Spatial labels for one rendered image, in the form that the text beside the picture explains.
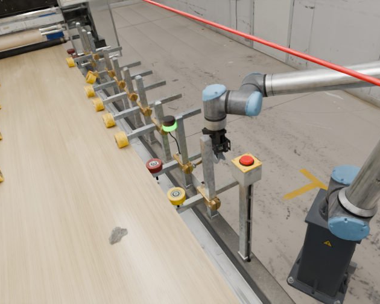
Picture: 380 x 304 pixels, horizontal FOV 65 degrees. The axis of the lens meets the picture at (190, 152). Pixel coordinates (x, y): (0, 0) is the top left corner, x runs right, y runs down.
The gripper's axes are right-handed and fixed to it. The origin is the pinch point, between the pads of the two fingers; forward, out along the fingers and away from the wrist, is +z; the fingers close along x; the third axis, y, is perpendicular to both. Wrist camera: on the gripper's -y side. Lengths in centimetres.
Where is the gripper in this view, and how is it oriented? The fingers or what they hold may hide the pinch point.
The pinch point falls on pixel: (215, 160)
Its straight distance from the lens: 136.4
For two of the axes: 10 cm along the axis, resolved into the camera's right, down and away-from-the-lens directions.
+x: 8.7, -3.7, 3.2
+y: 4.7, 5.0, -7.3
